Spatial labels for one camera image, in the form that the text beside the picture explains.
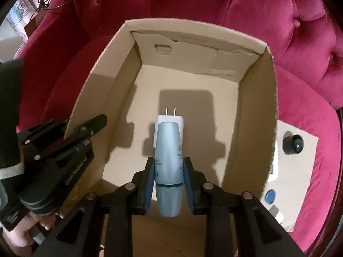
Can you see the blue key fob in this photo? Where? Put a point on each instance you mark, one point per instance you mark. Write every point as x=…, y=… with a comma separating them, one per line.
x=270, y=196

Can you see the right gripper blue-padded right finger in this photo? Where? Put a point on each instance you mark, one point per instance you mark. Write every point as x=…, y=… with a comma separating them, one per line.
x=193, y=181

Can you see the beige paper sheet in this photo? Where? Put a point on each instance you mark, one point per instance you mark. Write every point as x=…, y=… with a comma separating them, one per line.
x=294, y=174

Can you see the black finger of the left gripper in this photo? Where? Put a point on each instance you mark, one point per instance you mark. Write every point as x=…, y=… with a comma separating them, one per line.
x=88, y=129

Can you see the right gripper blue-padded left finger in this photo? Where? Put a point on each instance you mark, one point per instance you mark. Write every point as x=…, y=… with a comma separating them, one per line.
x=144, y=183

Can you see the black domed bottle cap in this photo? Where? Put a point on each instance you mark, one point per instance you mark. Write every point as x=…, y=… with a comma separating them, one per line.
x=292, y=143

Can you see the small white plug adapter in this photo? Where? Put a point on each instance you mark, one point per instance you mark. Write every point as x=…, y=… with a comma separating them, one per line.
x=276, y=213

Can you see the person's left hand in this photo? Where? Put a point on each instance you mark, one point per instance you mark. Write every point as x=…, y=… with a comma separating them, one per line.
x=18, y=242

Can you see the light blue oval bottle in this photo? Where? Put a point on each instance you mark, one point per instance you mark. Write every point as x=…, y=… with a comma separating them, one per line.
x=169, y=177

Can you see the brown cardboard box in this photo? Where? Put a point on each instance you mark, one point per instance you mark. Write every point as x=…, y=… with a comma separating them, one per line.
x=221, y=81

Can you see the red velvet tufted armchair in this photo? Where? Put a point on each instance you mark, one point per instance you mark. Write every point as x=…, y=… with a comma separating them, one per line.
x=61, y=52

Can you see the white remote control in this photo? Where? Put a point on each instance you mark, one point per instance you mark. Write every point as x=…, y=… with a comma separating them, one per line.
x=273, y=172

